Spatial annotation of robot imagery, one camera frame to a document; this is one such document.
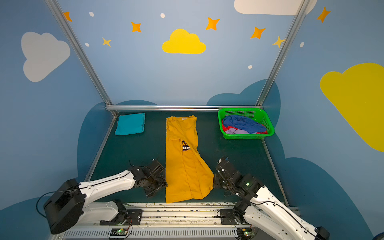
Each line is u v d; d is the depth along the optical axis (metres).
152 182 0.70
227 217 0.76
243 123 1.03
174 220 0.73
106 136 1.12
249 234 0.71
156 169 0.67
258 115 1.13
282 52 0.86
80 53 0.85
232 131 1.02
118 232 0.71
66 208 0.41
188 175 0.89
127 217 0.73
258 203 0.45
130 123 1.15
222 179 0.59
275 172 0.95
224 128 1.01
